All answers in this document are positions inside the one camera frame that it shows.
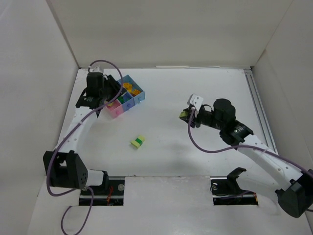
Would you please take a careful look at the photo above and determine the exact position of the aluminium rail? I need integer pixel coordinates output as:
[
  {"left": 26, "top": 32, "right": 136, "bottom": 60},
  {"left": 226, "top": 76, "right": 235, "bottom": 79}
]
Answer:
[{"left": 244, "top": 69, "right": 277, "bottom": 153}]

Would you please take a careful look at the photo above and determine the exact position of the small dark green lego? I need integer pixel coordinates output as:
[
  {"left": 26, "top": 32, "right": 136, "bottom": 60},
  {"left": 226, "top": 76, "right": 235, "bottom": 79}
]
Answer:
[{"left": 118, "top": 97, "right": 125, "bottom": 104}]

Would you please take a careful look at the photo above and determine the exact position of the pale yellow green-top lego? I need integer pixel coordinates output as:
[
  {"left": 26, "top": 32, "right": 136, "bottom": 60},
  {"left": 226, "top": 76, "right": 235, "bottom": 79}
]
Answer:
[{"left": 179, "top": 111, "right": 189, "bottom": 118}]

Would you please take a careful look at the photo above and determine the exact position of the large yellow lego brick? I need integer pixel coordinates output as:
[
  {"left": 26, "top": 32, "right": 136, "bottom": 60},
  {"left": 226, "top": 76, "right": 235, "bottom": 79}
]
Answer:
[{"left": 123, "top": 83, "right": 133, "bottom": 92}]

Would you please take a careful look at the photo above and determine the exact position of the purple-blue plastic bin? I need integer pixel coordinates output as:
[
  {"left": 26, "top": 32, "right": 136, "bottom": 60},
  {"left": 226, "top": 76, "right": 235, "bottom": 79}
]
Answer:
[{"left": 117, "top": 92, "right": 135, "bottom": 112}]

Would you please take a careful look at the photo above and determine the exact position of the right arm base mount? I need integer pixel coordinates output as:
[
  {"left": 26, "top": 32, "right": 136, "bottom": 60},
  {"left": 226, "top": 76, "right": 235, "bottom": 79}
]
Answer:
[{"left": 210, "top": 167, "right": 259, "bottom": 206}]

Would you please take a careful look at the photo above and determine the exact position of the light blue plastic bin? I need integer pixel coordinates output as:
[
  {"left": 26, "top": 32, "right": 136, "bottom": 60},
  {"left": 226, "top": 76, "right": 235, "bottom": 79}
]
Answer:
[{"left": 122, "top": 75, "right": 145, "bottom": 104}]

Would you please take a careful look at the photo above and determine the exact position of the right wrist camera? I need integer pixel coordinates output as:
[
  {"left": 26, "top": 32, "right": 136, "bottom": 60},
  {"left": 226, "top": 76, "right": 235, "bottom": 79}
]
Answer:
[{"left": 187, "top": 94, "right": 203, "bottom": 111}]

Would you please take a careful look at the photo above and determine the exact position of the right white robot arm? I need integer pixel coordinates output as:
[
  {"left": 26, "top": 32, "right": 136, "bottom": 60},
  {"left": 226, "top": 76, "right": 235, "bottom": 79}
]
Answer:
[{"left": 179, "top": 94, "right": 313, "bottom": 218}]

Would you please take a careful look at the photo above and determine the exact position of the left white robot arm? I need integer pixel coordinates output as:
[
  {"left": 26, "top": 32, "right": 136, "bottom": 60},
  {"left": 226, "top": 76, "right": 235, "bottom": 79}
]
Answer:
[{"left": 43, "top": 71, "right": 121, "bottom": 189}]

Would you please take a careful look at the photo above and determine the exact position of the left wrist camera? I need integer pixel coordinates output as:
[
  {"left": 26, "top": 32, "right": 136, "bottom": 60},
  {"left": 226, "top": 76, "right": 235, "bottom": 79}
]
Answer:
[{"left": 89, "top": 66, "right": 103, "bottom": 73}]

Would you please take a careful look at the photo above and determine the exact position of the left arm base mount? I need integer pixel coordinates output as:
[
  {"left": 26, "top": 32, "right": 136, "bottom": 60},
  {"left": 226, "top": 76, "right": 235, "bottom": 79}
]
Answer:
[{"left": 91, "top": 176, "right": 125, "bottom": 206}]

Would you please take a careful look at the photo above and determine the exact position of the pale yellow green lego stack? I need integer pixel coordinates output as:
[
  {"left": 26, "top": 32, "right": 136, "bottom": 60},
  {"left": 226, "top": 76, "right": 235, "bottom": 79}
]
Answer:
[{"left": 130, "top": 135, "right": 145, "bottom": 148}]

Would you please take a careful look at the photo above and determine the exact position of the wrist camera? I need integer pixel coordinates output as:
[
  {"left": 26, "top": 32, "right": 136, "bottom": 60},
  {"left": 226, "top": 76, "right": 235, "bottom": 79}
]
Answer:
[
  {"left": 187, "top": 94, "right": 203, "bottom": 111},
  {"left": 89, "top": 66, "right": 103, "bottom": 73}
]

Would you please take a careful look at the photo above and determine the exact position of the pink plastic bin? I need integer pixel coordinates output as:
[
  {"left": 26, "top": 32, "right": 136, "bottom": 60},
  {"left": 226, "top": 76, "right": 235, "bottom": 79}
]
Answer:
[{"left": 106, "top": 99, "right": 124, "bottom": 118}]

